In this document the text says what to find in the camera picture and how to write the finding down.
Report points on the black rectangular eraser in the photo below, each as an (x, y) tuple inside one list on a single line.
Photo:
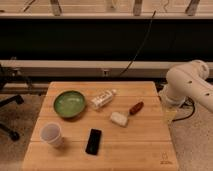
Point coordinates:
[(93, 142)]

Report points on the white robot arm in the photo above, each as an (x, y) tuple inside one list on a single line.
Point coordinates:
[(188, 80)]

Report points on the green ceramic bowl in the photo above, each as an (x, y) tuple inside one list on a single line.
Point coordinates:
[(69, 104)]

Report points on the white paper cup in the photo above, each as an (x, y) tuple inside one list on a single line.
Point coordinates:
[(51, 134)]

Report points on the black office chair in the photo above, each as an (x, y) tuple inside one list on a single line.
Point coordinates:
[(14, 136)]

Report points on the brown brush handle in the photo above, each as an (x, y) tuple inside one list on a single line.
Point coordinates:
[(136, 108)]

